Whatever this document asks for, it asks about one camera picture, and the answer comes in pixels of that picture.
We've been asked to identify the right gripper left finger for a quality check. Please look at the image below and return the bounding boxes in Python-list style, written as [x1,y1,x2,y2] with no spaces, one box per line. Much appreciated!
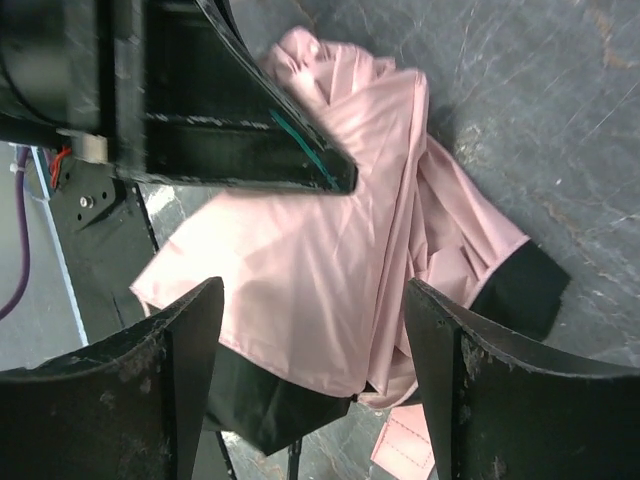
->
[1,277,224,479]

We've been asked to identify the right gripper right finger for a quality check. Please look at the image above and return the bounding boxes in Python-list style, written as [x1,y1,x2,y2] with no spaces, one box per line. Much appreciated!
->
[405,280,639,479]

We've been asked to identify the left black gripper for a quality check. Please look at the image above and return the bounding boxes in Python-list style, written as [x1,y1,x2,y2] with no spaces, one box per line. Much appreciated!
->
[97,1,357,195]

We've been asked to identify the pink folding umbrella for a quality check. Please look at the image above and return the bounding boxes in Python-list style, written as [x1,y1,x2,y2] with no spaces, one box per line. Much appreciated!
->
[131,28,570,479]

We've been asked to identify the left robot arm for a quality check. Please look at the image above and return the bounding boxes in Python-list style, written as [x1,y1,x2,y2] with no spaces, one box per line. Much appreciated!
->
[1,1,358,195]

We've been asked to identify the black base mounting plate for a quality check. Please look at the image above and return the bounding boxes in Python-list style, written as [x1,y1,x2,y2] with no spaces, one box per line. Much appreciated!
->
[47,159,236,480]

